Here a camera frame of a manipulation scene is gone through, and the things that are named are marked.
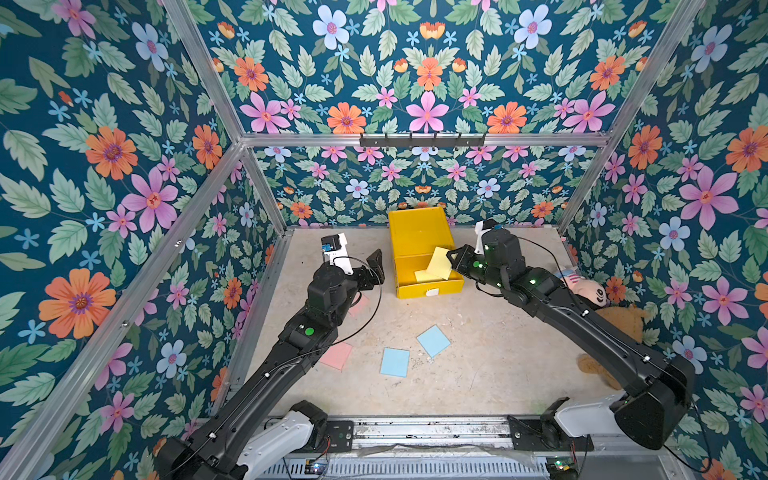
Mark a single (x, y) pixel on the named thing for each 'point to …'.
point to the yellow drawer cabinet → (416, 236)
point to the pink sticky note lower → (337, 355)
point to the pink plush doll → (593, 291)
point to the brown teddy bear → (629, 319)
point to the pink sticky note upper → (358, 307)
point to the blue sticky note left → (395, 362)
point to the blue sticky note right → (434, 340)
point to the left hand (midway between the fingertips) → (368, 252)
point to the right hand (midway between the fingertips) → (449, 251)
